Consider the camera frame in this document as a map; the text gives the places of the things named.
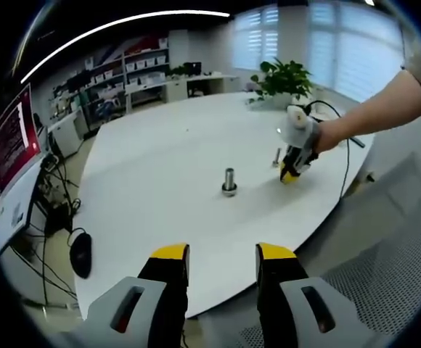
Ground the tangle of black cables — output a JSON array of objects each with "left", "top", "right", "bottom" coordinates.
[{"left": 21, "top": 154, "right": 85, "bottom": 312}]

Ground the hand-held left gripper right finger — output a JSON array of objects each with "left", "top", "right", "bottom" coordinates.
[{"left": 255, "top": 242, "right": 372, "bottom": 348}]

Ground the monitor with red screen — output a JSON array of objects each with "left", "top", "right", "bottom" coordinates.
[{"left": 0, "top": 82, "right": 45, "bottom": 257}]

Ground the white storage shelving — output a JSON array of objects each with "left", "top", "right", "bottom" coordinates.
[{"left": 50, "top": 34, "right": 171, "bottom": 120}]

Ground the grey mesh chair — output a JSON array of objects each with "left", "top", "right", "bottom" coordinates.
[{"left": 239, "top": 151, "right": 421, "bottom": 348}]

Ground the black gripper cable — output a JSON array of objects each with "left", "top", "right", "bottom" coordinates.
[{"left": 304, "top": 100, "right": 367, "bottom": 199}]

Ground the black computer mouse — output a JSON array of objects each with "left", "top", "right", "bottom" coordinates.
[{"left": 68, "top": 231, "right": 93, "bottom": 281}]

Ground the window with blinds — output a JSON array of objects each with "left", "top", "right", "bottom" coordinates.
[{"left": 230, "top": 3, "right": 406, "bottom": 104}]

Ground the white background desk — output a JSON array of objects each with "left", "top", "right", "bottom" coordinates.
[{"left": 123, "top": 73, "right": 240, "bottom": 108}]

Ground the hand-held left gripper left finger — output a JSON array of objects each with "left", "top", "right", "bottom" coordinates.
[{"left": 83, "top": 243, "right": 191, "bottom": 348}]

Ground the white low cabinet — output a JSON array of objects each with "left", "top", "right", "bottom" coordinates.
[{"left": 47, "top": 108, "right": 88, "bottom": 159}]

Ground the green potted plant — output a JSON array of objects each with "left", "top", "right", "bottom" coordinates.
[{"left": 249, "top": 57, "right": 316, "bottom": 107}]

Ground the curved ceiling light strip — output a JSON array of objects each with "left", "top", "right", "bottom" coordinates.
[{"left": 20, "top": 10, "right": 232, "bottom": 85}]

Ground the thick steel stud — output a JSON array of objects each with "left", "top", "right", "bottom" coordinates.
[{"left": 221, "top": 167, "right": 239, "bottom": 199}]

